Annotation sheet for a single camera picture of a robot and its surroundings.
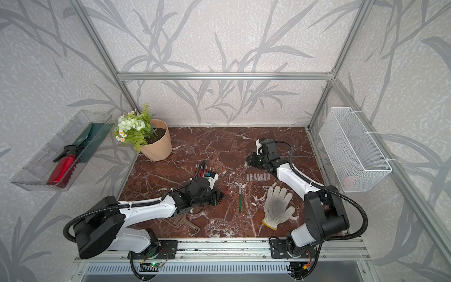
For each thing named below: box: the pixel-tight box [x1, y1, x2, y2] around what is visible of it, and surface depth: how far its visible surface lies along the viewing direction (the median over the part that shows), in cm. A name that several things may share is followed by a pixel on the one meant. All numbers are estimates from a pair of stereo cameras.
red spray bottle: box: [46, 144, 81, 189], surface depth 60 cm
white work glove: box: [261, 185, 296, 231], surface depth 87 cm
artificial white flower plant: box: [113, 102, 158, 153], surface depth 82 cm
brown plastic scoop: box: [163, 214, 201, 233], surface depth 82 cm
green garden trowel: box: [72, 122, 114, 163], surface depth 72 cm
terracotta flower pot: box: [139, 118, 173, 162], surface depth 96 cm
